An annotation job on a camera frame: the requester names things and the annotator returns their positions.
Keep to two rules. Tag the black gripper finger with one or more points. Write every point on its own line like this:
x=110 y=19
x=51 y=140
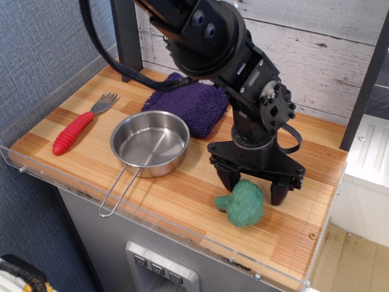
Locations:
x=229 y=175
x=279 y=190

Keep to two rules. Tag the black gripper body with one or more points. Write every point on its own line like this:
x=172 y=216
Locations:
x=266 y=162

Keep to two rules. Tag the green toy broccoli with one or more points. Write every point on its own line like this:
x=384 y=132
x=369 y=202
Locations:
x=244 y=206

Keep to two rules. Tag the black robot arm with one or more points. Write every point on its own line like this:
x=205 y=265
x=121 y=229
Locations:
x=208 y=40

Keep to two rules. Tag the yellow object at corner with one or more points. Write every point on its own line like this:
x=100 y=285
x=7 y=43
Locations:
x=38 y=287

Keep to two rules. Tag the purple folded towel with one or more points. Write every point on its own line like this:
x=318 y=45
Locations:
x=199 y=105

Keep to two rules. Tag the small steel saucepan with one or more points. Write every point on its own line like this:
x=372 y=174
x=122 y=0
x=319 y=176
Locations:
x=151 y=144

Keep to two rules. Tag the white ribbed appliance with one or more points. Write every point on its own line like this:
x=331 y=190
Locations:
x=360 y=205

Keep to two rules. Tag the grey cabinet with dispenser panel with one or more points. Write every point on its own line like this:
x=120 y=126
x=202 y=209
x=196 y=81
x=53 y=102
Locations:
x=130 y=257

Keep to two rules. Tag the dark right frame post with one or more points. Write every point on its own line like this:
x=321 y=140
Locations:
x=366 y=89

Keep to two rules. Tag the dark frame post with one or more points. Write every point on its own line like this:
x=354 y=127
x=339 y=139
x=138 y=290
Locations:
x=366 y=89
x=127 y=34

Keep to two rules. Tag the red handled fork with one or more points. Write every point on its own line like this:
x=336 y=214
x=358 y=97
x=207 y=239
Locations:
x=67 y=137

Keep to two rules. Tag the dark left frame post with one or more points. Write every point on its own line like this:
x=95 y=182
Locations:
x=127 y=34

